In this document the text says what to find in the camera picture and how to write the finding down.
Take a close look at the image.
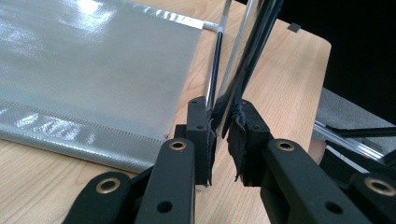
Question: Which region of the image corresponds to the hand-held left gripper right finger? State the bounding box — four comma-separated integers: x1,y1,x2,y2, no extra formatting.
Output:
227,100,275,188

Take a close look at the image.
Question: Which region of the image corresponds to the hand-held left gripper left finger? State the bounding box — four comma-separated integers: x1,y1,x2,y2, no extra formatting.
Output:
174,95,218,188

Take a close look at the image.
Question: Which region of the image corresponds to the silver metal shelf rack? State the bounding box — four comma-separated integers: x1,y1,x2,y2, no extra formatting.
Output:
0,0,285,175

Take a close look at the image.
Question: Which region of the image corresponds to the grey tape piece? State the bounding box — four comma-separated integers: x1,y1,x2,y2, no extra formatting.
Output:
287,21,303,33

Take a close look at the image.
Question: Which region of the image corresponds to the metal floor rail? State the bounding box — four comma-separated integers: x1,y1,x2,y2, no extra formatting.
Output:
312,119,387,161

